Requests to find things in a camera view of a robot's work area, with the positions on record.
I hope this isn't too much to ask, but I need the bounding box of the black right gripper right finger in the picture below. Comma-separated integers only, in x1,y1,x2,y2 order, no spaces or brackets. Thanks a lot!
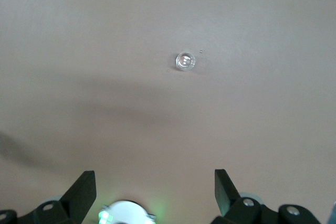
211,168,323,224

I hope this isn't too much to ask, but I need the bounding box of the small clear glass cup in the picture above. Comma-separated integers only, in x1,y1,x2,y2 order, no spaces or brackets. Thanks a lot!
174,52,197,72

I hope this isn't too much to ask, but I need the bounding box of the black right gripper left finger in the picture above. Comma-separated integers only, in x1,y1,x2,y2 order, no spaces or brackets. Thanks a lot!
0,170,97,224

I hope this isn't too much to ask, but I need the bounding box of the brown table cover mat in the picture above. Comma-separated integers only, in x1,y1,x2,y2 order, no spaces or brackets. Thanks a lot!
0,0,336,224

